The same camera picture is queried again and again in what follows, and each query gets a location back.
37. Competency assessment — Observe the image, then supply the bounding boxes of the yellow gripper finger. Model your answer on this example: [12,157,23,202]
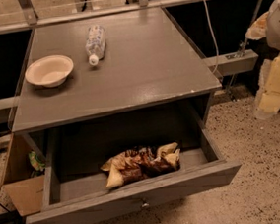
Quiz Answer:
[254,54,280,120]
[245,12,269,40]

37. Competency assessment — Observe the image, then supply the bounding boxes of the brown chip bag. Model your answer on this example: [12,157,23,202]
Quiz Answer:
[101,142,180,189]

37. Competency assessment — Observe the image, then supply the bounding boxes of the grey cabinet counter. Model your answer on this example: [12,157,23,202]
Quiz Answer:
[12,8,221,134]

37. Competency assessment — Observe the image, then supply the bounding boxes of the grey open top drawer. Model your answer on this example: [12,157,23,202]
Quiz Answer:
[26,107,242,224]

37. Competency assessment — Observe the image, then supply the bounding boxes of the clear plastic water bottle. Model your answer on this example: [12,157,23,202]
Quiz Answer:
[85,25,106,66]

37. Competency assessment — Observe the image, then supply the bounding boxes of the white paper bowl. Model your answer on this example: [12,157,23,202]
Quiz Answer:
[25,54,73,88]

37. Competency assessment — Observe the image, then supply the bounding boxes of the green snack packet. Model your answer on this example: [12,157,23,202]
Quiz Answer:
[29,151,45,172]

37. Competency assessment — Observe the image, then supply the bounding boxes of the cardboard box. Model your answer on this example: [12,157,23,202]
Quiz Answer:
[0,135,44,216]

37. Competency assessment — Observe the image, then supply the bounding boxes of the white cable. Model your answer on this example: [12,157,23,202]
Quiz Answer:
[187,0,223,77]

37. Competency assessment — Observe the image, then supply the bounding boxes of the metal railing frame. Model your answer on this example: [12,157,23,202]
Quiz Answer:
[0,0,270,37]

